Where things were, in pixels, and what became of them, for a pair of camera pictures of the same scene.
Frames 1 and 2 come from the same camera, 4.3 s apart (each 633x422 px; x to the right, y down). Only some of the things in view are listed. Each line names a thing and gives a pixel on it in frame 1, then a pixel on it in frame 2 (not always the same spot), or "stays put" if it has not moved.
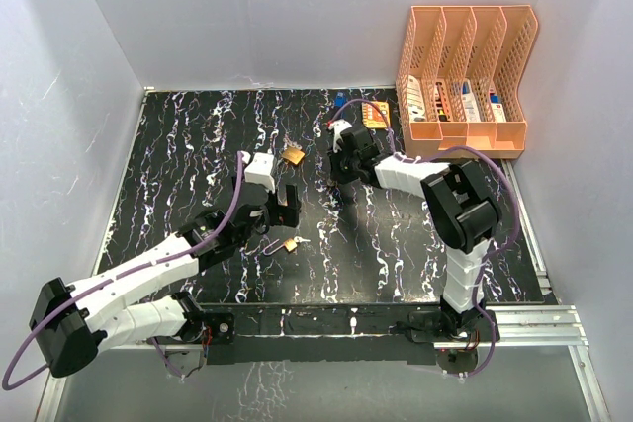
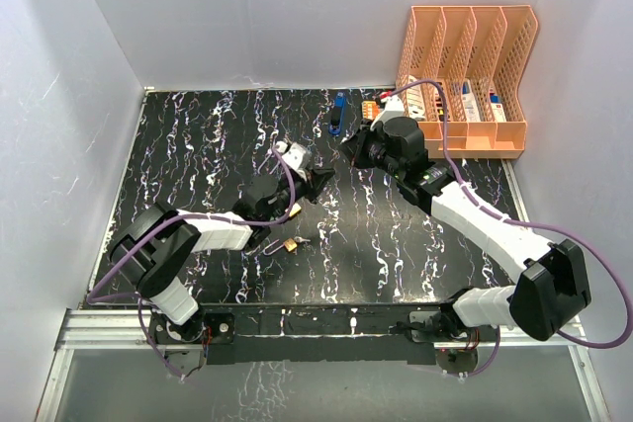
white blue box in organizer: [471, 110] stays put
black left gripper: [284, 214] → [318, 177]
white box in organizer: [415, 100] stays put
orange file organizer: [459, 79] stays put
